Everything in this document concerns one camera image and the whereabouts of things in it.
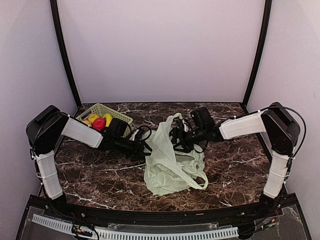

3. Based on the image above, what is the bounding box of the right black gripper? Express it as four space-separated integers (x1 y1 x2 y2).
162 125 206 153

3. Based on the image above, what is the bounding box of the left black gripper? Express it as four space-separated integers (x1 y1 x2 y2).
113 136 155 161

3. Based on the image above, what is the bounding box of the light green plastic bag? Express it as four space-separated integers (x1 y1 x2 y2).
144 113 209 196

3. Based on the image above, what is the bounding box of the yellow toy banana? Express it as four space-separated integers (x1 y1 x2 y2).
102 113 113 128

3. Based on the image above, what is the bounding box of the red toy apple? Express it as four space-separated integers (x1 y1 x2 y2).
92 117 106 131

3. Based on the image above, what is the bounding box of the orange toy peach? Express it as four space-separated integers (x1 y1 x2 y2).
81 120 92 127

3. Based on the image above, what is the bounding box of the red toy fruit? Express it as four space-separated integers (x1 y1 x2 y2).
87 114 100 124

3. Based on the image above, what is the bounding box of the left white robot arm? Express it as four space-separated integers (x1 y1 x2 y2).
26 105 152 218

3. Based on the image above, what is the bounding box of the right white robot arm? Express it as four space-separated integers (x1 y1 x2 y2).
169 102 301 217

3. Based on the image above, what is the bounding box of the light green perforated basket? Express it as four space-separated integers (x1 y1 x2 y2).
76 103 133 137

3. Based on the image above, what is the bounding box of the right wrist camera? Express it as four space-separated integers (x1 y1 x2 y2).
172 106 216 132

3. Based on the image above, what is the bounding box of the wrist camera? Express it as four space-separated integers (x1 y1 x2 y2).
172 106 216 132
104 118 152 142

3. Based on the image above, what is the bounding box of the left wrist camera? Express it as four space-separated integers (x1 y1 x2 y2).
104 118 152 142

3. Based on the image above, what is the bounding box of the black front table rail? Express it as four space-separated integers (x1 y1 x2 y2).
44 199 281 227

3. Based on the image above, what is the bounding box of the white slotted cable duct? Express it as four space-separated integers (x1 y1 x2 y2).
31 214 239 240

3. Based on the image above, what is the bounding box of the right black frame post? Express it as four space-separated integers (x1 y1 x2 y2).
241 0 273 109

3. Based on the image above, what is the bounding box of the black frame post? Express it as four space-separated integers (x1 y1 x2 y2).
49 0 82 109
241 0 273 109

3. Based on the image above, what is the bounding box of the left black frame post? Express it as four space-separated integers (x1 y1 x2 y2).
49 0 82 109

